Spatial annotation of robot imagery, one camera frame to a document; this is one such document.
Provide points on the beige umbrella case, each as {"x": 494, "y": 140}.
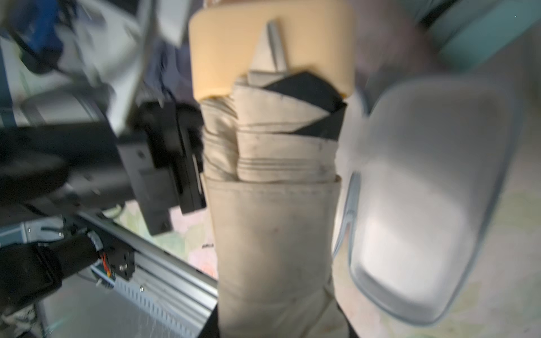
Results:
{"x": 424, "y": 179}

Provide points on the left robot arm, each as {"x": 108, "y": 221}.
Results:
{"x": 87, "y": 122}

